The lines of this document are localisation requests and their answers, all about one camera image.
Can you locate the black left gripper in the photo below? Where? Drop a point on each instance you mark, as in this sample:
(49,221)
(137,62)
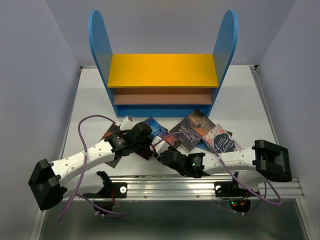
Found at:
(147,142)

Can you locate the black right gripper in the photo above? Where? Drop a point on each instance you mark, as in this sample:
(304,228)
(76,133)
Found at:
(171,148)

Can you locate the Jane Eyre book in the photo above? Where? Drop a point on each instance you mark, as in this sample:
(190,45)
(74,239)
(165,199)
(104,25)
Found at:
(160,131)

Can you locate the Little Women floral book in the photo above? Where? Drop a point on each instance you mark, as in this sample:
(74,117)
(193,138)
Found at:
(221,140)

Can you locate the Tale of Two Cities book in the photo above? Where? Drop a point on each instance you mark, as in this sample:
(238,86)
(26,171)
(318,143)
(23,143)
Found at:
(195,123)

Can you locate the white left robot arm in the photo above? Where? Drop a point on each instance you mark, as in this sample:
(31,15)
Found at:
(48,180)

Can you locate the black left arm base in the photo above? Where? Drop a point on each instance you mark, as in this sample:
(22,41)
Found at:
(104,200)

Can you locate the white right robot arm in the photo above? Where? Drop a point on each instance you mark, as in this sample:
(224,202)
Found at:
(264,161)

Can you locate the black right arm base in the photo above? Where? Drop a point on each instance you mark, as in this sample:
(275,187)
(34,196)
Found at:
(238,198)

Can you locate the Three Days to See book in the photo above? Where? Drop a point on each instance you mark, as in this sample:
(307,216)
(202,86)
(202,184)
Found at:
(110,137)

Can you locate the blue yellow wooden bookshelf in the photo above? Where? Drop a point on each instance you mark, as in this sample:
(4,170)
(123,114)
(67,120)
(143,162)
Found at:
(162,85)

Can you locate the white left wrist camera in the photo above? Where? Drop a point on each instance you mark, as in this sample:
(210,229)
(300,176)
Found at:
(126,123)

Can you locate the aluminium mounting rail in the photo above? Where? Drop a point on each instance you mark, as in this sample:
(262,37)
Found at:
(173,188)

